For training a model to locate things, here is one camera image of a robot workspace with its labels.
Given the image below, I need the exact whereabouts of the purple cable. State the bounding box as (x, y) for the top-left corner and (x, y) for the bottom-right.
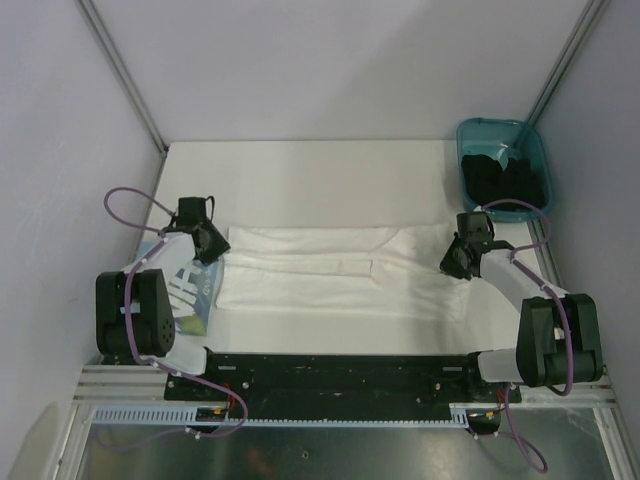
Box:
(103, 186), (248, 441)
(479, 199), (576, 473)

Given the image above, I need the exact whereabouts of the folded blue printed t shirt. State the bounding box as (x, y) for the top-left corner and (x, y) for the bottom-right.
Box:
(149, 235), (220, 336)

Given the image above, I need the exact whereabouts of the white t shirt flower print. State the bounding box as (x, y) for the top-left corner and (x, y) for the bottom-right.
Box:
(216, 223), (470, 323)

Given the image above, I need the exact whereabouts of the teal plastic bin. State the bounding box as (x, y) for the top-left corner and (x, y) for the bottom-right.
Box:
(456, 118), (554, 215)

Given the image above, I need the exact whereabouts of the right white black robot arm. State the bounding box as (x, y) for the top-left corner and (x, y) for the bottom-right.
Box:
(440, 212), (604, 401)

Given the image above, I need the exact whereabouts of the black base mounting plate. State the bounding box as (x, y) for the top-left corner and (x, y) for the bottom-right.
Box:
(163, 352), (521, 407)

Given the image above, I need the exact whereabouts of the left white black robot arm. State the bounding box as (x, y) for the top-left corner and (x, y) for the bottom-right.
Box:
(95, 196), (230, 400)

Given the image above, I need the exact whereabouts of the grey slotted cable duct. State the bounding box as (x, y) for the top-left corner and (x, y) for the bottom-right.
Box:
(89, 403), (471, 429)

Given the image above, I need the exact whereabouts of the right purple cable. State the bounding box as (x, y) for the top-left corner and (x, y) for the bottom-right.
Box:
(479, 199), (576, 473)

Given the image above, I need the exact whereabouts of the black t shirt in bin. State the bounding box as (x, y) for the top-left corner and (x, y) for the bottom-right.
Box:
(461, 154), (547, 208)

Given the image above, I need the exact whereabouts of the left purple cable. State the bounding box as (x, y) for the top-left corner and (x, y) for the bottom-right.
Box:
(103, 186), (248, 441)

